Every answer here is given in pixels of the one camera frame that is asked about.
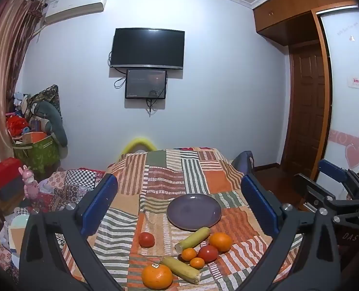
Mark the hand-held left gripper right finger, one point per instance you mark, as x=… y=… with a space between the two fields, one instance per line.
x=255 y=197

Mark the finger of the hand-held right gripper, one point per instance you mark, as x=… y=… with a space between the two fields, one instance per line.
x=306 y=183
x=331 y=169

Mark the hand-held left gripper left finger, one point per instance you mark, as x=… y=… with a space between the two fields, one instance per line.
x=102 y=203

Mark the red tomato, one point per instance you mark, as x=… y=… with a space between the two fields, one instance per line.
x=146 y=239
x=208 y=253

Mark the purple plate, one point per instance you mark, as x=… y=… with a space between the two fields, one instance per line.
x=194 y=212

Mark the yellow green corn cob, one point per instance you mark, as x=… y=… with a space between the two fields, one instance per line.
x=181 y=269
x=194 y=237

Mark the small mandarin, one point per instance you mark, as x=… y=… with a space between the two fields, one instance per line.
x=196 y=262
x=189 y=254

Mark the large orange with sticker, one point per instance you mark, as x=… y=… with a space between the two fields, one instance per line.
x=156 y=276

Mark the grey blue cloth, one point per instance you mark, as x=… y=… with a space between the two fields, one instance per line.
x=243 y=162

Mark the white sliding door with hearts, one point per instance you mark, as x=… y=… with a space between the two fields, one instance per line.
x=349 y=121

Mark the brown wooden door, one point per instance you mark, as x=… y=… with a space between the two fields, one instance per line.
x=306 y=109

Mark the striped patchwork blanket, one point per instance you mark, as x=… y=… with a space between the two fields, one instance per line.
x=167 y=175

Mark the pink bunny toy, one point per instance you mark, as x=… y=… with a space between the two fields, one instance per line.
x=30 y=185

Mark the green patterned storage box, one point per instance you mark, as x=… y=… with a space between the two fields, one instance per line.
x=40 y=154

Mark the pale green lid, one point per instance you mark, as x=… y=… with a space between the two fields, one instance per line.
x=19 y=222

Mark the white sign with red print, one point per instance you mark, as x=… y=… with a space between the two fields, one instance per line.
x=355 y=82

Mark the grey plush toy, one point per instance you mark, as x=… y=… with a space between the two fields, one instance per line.
x=53 y=121

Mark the red box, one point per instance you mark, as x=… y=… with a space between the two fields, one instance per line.
x=5 y=172

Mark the red plastic bag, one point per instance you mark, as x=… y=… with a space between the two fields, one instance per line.
x=16 y=125

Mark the small black monitor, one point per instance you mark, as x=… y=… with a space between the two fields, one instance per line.
x=145 y=84

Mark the wooden overhead cabinet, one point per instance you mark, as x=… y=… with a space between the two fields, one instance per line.
x=288 y=9

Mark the striped brown curtain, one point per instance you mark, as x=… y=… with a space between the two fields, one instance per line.
x=4 y=66

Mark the white air conditioner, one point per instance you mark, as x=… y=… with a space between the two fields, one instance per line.
x=73 y=6

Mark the black wall television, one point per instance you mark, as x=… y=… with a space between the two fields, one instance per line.
x=147 y=47

